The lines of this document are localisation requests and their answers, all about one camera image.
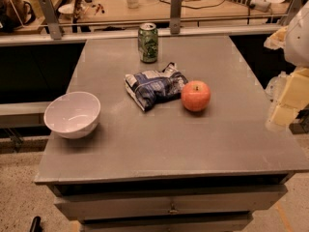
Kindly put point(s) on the metal railing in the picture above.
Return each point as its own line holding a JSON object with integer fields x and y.
{"x": 77, "y": 21}

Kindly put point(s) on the grey power strip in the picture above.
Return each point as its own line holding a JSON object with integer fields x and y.
{"x": 260, "y": 5}

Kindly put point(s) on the black bag on desk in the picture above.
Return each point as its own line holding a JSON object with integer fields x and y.
{"x": 14, "y": 14}

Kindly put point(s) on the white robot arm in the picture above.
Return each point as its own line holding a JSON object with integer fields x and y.
{"x": 294, "y": 40}

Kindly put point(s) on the green soda can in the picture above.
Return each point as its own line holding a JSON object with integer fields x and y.
{"x": 148, "y": 42}

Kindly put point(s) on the black object on floor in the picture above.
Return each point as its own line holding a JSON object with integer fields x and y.
{"x": 36, "y": 225}

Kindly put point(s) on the blue chip bag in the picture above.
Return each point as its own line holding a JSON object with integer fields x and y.
{"x": 148, "y": 88}

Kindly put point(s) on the white bowl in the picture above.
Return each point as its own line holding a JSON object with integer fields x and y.
{"x": 73, "y": 115}

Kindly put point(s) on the red apple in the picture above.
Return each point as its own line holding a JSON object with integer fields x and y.
{"x": 196, "y": 95}

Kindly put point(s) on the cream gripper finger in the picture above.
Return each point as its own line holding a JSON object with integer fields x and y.
{"x": 296, "y": 91}
{"x": 283, "y": 115}

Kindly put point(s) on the grey drawer cabinet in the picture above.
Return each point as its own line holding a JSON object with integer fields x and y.
{"x": 170, "y": 170}

